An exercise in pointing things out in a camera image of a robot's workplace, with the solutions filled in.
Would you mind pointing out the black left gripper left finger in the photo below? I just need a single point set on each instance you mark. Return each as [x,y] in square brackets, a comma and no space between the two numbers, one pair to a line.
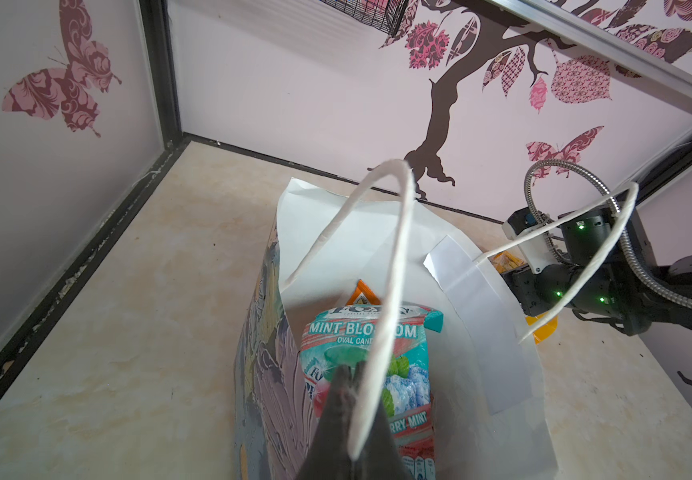
[328,457]

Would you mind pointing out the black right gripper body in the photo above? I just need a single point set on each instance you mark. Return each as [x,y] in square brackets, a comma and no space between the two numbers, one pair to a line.
[538,293]

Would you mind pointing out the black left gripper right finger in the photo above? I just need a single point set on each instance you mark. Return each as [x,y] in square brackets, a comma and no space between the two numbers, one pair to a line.
[380,458]

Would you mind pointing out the floral paper bag white inside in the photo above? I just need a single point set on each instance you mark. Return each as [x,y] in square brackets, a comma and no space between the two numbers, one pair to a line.
[449,352]

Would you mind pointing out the orange corn chips bag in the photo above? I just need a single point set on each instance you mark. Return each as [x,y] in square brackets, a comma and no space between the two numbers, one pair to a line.
[363,295]

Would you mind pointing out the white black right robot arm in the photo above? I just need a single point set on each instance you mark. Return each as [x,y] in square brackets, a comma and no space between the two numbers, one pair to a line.
[629,291]

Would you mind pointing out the right metal flexible conduit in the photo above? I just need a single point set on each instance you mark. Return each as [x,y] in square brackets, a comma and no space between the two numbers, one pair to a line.
[618,237]

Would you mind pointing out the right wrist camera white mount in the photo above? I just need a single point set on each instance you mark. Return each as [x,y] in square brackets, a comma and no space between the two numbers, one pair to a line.
[526,240]

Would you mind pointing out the aluminium rail back wall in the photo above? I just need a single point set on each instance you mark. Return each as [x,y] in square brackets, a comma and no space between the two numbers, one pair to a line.
[575,30]

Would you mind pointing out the black wire basket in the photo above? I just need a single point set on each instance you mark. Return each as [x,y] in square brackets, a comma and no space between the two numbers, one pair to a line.
[383,15]

